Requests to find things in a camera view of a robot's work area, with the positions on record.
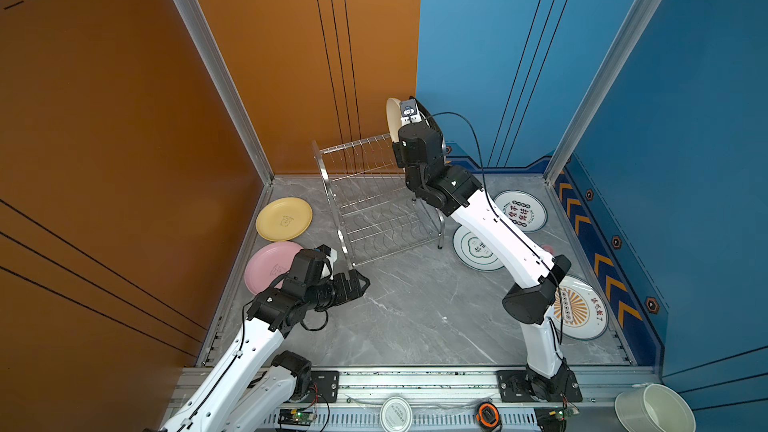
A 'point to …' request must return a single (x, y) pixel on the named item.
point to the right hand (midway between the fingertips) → (413, 130)
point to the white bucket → (654, 408)
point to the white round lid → (396, 415)
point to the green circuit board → (299, 417)
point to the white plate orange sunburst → (584, 309)
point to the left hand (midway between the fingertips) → (358, 284)
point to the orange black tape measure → (488, 414)
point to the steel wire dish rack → (377, 215)
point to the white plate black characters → (523, 211)
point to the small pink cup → (549, 248)
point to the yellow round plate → (284, 219)
